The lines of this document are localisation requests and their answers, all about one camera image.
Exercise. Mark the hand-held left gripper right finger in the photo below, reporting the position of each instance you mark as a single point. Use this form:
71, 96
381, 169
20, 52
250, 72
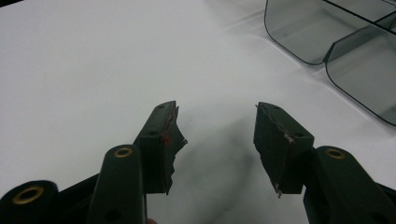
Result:
280, 152

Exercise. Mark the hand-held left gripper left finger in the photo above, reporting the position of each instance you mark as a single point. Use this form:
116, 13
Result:
155, 149

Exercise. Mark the clear grey compartment box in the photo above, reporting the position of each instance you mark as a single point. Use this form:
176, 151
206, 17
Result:
348, 40

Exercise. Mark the white table sheet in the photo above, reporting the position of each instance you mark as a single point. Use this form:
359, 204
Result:
93, 77

